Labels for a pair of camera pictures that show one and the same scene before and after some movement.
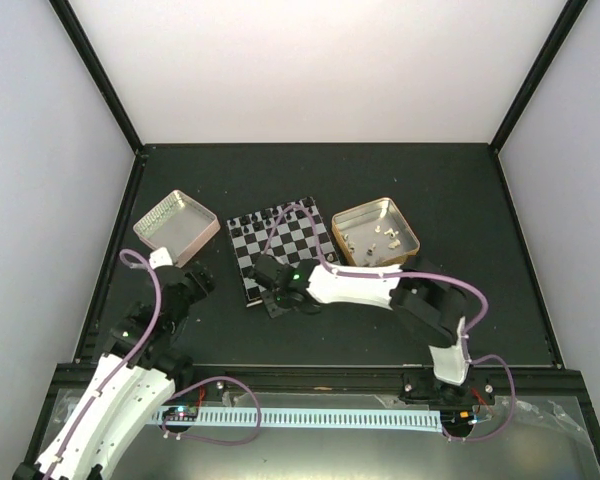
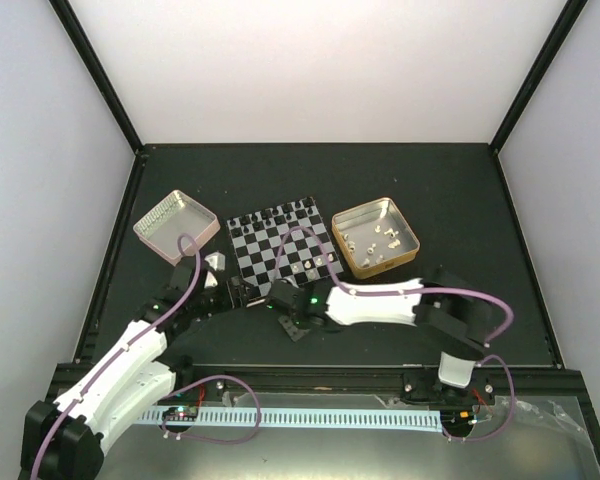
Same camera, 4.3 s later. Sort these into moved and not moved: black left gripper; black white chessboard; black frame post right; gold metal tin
Moved: black left gripper
Not moved: black white chessboard; gold metal tin; black frame post right
